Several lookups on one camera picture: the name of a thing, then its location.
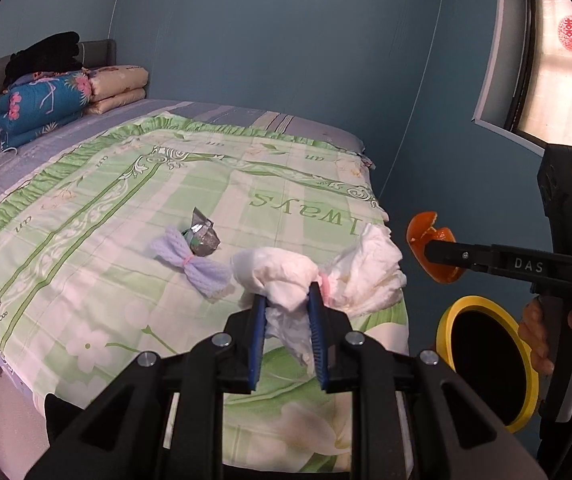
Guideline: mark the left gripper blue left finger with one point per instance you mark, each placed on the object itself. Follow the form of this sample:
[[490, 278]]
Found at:
[[256, 338]]

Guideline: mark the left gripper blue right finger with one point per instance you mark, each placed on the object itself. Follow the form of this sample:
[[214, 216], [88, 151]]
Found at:
[[315, 312]]

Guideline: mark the lavender foam fruit net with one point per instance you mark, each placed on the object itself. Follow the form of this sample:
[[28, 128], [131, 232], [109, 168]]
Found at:
[[208, 276]]

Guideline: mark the silver foil snack wrapper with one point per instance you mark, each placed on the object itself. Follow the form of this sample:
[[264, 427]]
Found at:
[[201, 237]]

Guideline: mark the large orange peel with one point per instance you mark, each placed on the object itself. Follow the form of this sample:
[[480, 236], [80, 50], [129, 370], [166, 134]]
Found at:
[[425, 240]]

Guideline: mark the yellow rimmed black trash bin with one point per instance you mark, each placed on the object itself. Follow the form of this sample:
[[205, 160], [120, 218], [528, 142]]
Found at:
[[480, 341]]

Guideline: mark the person's right hand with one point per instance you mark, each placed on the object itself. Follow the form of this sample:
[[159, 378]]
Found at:
[[532, 330]]

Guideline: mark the green white floral quilt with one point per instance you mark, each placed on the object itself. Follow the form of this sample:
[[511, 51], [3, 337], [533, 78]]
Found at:
[[288, 423]]

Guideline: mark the beige folded pillow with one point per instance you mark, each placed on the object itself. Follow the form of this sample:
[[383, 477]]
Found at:
[[116, 86]]

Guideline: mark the blue floral folded blanket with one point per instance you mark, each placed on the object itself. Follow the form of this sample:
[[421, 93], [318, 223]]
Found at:
[[34, 107]]

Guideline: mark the black clothing pile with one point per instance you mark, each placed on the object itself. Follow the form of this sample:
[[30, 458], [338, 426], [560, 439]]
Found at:
[[54, 54]]

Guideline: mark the window with grey frame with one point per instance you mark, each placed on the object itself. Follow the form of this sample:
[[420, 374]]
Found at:
[[527, 89]]

